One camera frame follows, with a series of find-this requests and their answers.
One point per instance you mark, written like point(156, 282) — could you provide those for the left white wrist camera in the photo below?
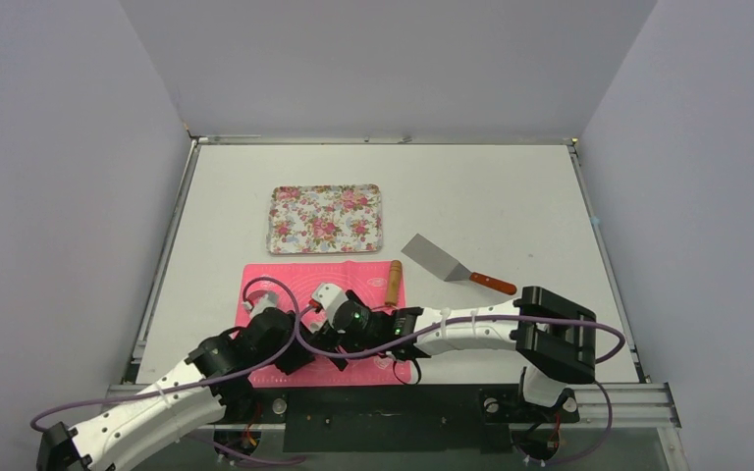
point(256, 302)

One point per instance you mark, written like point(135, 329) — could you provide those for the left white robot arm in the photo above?
point(210, 385)

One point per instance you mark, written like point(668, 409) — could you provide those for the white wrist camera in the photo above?
point(328, 298)
point(256, 302)

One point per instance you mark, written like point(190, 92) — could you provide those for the aluminium front rail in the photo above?
point(630, 405)

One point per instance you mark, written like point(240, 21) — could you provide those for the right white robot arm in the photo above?
point(555, 336)

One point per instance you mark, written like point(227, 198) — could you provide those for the floral tray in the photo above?
point(325, 219)

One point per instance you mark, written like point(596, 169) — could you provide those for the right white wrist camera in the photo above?
point(328, 298)

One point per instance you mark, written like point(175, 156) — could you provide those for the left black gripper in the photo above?
point(297, 359)

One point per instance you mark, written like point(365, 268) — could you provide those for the wooden dough roller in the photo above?
point(394, 284)

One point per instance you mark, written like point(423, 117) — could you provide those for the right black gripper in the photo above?
point(336, 320)

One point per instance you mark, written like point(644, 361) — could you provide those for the pink silicone baking mat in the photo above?
point(367, 279)

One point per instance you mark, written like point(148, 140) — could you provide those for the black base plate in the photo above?
point(488, 418)

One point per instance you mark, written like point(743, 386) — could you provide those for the metal spatula wooden handle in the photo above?
point(447, 268)

